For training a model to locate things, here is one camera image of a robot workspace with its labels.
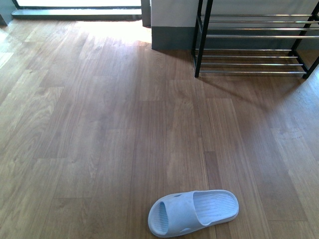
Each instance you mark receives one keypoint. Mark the light blue slipper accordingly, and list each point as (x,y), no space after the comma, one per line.
(183,213)

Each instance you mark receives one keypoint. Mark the black metal shoe rack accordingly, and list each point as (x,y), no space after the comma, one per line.
(254,37)

